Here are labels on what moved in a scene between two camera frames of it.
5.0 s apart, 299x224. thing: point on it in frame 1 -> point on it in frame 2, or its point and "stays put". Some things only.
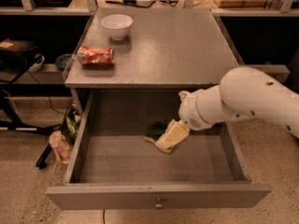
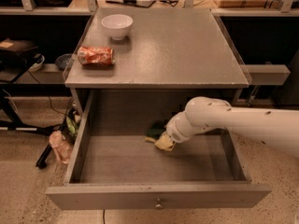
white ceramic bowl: [118, 26] stays put
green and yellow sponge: [155, 131] stays put
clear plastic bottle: [61, 146] stays put
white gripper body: [189, 110] -> [175, 132]
